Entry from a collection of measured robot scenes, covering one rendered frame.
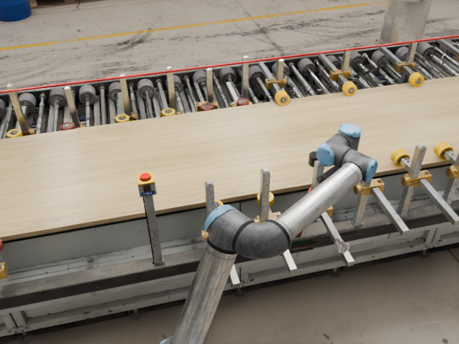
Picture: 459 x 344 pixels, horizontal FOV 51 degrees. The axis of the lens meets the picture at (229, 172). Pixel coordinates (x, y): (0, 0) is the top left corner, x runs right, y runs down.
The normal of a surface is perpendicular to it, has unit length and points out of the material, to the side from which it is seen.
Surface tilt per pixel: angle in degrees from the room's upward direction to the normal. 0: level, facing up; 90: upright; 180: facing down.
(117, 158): 0
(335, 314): 0
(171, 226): 90
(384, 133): 0
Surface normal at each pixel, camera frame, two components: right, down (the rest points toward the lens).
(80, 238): 0.23, 0.61
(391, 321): -0.01, -0.77
